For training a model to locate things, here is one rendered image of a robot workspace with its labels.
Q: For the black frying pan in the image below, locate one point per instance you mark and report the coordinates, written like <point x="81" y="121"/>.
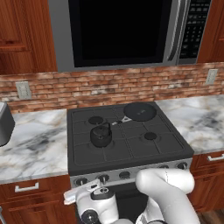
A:
<point x="140" y="111"/>

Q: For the wooden drawer front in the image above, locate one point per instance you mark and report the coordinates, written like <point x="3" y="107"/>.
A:
<point x="201" y="163"/>
<point x="49" y="186"/>

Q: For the black kettle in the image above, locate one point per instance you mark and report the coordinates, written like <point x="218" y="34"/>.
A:
<point x="100" y="137"/>

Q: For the wooden base cupboard door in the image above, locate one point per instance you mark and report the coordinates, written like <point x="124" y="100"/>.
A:
<point x="210" y="189"/>
<point x="35" y="213"/>

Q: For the white wall outlet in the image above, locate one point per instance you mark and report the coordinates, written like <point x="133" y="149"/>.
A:
<point x="211" y="76"/>
<point x="23" y="90"/>

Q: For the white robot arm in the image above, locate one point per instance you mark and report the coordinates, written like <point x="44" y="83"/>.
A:
<point x="172" y="189"/>

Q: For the black stove hob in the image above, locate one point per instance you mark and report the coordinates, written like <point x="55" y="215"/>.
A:
<point x="128" y="151"/>

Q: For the black stove knob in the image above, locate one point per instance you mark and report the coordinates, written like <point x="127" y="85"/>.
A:
<point x="163" y="166"/>
<point x="124" y="175"/>
<point x="81" y="181"/>
<point x="182" y="165"/>
<point x="103" y="177"/>

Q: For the black oven door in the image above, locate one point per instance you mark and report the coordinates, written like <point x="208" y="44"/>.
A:
<point x="129" y="201"/>

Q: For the wooden wall cupboard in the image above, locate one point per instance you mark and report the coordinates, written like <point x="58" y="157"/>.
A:
<point x="26" y="35"/>
<point x="213" y="29"/>

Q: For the grey microwave oven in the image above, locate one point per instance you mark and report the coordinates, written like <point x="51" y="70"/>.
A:
<point x="61" y="35"/>

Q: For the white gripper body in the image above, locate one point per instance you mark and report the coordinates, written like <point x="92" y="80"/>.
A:
<point x="78" y="191"/>

